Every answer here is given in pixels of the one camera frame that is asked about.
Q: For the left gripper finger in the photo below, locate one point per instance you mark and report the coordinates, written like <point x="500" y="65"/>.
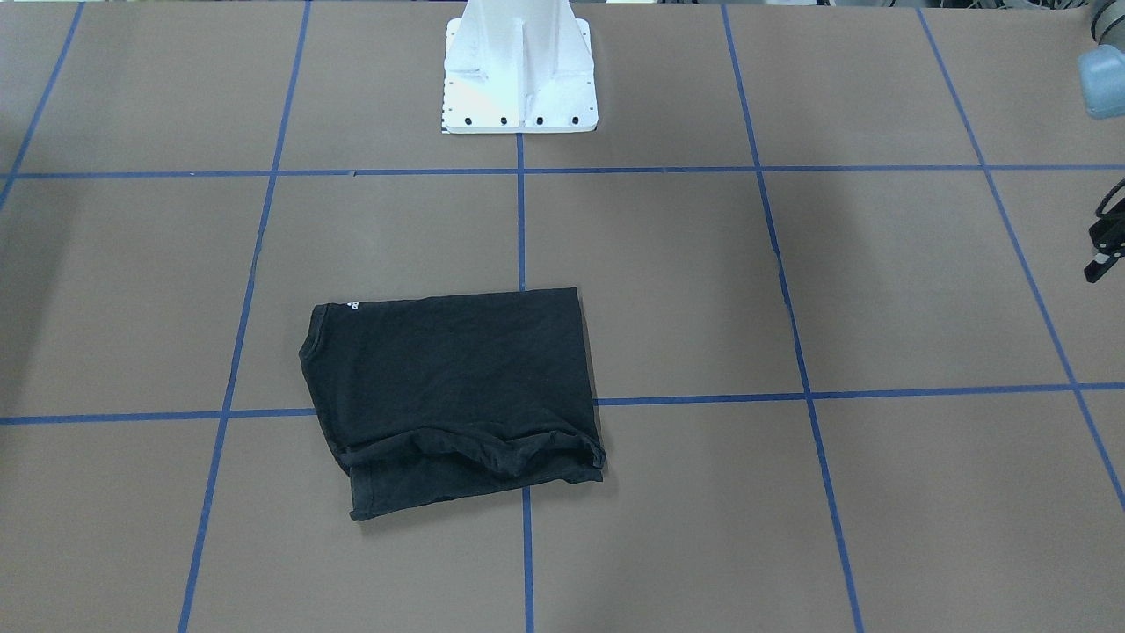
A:
<point x="1098" y="266"/>

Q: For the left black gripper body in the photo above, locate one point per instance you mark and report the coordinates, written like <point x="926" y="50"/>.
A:
<point x="1109" y="239"/>

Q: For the black graphic t-shirt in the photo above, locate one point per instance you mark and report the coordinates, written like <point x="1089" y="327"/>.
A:
<point x="452" y="397"/>

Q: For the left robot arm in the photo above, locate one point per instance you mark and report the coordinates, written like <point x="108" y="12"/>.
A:
<point x="1101" y="73"/>

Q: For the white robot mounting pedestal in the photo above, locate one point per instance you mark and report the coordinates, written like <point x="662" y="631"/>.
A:
<point x="518" y="67"/>

